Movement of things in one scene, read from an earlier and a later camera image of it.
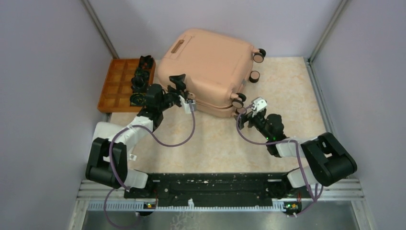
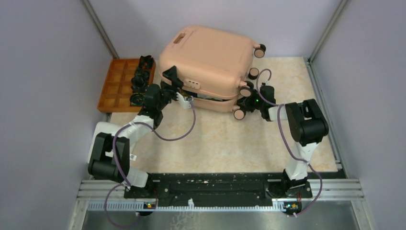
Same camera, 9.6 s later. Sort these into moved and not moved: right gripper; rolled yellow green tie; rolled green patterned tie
Moved: right gripper
Not moved: rolled green patterned tie; rolled yellow green tie
